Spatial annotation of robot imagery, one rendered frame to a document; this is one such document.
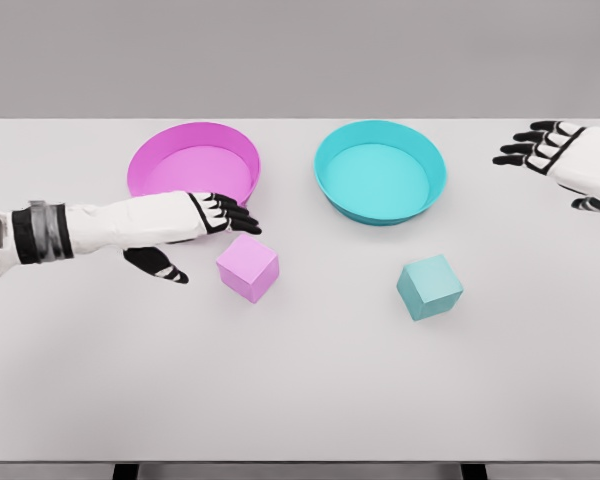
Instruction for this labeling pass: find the pink round plate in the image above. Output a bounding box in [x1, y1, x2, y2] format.
[126, 121, 262, 207]

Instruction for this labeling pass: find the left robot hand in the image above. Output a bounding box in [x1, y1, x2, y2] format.
[120, 191, 263, 286]

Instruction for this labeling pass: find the cyan round plate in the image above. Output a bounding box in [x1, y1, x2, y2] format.
[313, 119, 448, 227]

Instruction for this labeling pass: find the pink block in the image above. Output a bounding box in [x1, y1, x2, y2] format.
[215, 234, 280, 305]

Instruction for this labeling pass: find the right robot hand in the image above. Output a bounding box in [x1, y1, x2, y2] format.
[492, 120, 600, 215]

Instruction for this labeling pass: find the cyan block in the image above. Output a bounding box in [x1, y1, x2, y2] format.
[396, 253, 465, 322]

